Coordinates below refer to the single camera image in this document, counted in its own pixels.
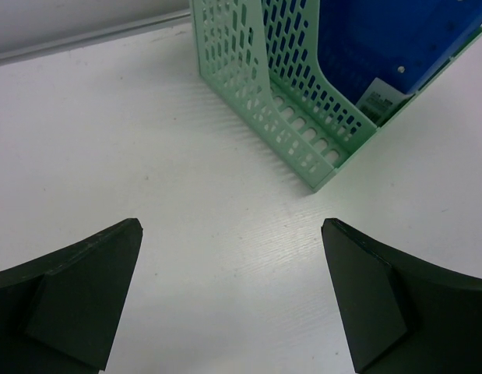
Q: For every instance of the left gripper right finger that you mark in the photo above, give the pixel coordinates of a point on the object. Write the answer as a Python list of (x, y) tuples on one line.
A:
[(402, 314)]

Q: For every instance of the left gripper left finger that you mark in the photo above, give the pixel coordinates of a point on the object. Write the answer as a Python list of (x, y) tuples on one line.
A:
[(59, 313)]

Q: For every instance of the blue clip file folder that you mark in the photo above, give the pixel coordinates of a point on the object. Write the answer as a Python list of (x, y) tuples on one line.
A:
[(366, 55)]

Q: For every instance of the green file organizer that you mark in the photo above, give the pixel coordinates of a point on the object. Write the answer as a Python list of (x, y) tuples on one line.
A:
[(230, 40)]

